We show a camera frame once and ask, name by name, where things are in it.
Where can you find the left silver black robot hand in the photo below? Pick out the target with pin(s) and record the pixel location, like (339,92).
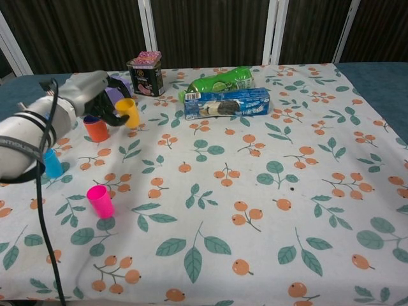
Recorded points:
(84,90)

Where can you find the dark blue plastic cup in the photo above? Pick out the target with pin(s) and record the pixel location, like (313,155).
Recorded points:
(90,120)

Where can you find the yellow plastic cup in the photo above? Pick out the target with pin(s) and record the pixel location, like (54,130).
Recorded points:
(129,111)

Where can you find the light blue plastic cup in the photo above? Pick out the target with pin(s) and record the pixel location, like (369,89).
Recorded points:
(55,165)

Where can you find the pink plastic cup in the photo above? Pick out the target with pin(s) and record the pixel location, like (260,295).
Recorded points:
(101,204)

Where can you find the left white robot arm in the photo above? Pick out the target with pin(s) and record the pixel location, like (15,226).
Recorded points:
(19,137)

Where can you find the purple foam cube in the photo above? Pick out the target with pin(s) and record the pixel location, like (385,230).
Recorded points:
(113,95)

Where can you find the orange plastic cup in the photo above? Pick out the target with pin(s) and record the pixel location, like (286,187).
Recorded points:
(97,132)

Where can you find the dark slatted divider panel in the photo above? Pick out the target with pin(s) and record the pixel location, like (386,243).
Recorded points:
(79,32)
(210,32)
(382,28)
(312,28)

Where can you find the dark luncheon meat tin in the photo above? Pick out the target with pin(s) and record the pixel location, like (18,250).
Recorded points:
(145,81)

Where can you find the pink patterned small pack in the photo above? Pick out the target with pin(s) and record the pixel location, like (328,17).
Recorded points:
(146,59)

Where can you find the green plastic bottle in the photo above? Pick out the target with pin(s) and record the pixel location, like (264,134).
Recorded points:
(223,81)

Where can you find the blue cookie package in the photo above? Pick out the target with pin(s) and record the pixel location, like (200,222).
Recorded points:
(223,105)

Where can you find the floral fruit print tablecloth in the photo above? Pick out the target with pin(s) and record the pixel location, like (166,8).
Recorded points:
(223,191)

